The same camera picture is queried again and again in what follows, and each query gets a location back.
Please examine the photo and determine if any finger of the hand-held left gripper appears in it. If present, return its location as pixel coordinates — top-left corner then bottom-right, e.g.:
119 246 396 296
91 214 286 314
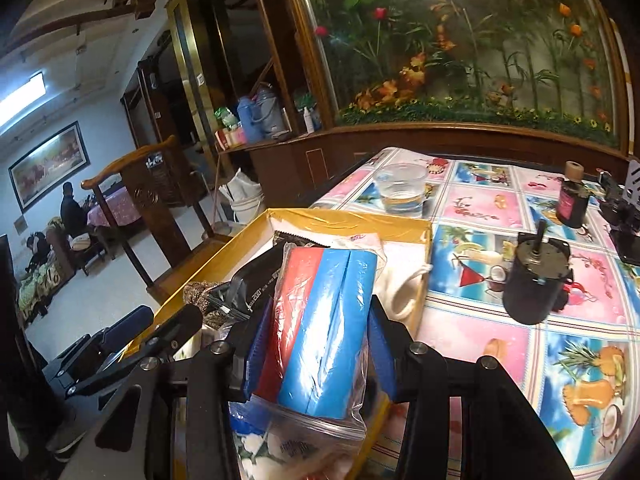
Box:
100 305 155 356
65 304 203 398

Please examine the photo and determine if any dark carved wooden chair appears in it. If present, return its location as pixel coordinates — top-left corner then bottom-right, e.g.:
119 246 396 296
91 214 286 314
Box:
0 235 31 341

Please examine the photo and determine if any brown knitted cloth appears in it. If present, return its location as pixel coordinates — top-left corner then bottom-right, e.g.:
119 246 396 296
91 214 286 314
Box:
182 280 241 331

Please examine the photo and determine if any framed wall picture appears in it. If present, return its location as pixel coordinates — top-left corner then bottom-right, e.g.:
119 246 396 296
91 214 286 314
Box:
7 121 91 213

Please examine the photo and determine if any grey thermos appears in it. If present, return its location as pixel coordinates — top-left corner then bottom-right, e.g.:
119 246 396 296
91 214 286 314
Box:
255 85 291 138

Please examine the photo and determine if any blue thermos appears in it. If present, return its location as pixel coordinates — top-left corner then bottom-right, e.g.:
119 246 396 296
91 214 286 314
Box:
236 96 263 143

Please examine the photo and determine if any pink clothed dining table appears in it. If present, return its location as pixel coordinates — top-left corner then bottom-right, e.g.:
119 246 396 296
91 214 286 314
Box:
87 187 141 228

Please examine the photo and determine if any black phone stand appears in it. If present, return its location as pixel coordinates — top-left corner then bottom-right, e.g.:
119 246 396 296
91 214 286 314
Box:
597 157 640 263

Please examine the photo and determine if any black packet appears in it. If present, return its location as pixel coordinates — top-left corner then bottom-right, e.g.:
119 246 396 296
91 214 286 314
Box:
227 230 321 321

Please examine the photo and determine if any pink box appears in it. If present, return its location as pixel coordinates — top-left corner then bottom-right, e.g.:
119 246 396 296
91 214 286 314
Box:
216 127 247 150

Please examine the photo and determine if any dark bottle with tan cap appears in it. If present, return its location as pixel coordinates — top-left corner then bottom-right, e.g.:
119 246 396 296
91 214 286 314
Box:
556 160 593 230

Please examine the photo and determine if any white cloth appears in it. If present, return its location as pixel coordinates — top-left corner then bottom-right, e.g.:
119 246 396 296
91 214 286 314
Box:
370 247 431 321

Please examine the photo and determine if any red and blue sponge pack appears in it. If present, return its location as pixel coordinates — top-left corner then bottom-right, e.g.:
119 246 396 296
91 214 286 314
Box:
252 245 378 418

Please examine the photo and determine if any gold framed glass cabinet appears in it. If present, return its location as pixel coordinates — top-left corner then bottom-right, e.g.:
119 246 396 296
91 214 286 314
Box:
165 0 236 171

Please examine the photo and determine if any black cylindrical motor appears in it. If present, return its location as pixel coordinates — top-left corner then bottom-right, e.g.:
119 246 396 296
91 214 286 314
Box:
501 220 583 326

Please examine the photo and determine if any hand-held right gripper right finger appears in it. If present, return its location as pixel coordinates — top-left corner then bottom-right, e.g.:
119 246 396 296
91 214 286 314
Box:
367 297 576 480

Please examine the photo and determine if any clear plastic cup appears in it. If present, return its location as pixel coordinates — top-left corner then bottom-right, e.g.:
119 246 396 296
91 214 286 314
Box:
372 162 430 220

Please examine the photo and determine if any ceiling light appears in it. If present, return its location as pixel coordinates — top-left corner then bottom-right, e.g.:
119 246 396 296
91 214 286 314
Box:
0 72 48 121

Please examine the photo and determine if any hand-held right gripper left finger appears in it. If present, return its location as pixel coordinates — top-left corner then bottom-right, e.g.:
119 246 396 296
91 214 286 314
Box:
60 302 276 480

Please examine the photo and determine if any patterned sofa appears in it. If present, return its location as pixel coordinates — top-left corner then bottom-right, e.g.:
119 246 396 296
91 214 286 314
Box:
17 220 76 331

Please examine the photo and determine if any white bucket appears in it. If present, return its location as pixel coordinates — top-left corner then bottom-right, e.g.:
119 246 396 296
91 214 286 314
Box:
220 169 265 226

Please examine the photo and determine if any blue tissue pack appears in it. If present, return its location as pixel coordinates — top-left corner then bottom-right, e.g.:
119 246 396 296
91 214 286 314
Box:
231 402 301 480

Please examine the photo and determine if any wooden counter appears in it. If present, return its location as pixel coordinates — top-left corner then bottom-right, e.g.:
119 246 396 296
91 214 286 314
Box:
220 122 631 221

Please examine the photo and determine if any clear zip bag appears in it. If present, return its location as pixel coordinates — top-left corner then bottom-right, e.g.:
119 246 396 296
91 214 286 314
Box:
227 237 391 480

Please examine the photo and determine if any yellow cardboard box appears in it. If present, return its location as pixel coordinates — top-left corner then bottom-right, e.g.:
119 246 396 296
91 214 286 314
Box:
120 207 433 480

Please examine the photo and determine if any printed tablecloth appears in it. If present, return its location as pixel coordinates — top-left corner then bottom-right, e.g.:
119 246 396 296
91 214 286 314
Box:
310 147 640 480

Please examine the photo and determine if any artificial flower display case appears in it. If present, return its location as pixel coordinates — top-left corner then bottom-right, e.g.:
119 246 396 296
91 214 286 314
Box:
280 0 631 151

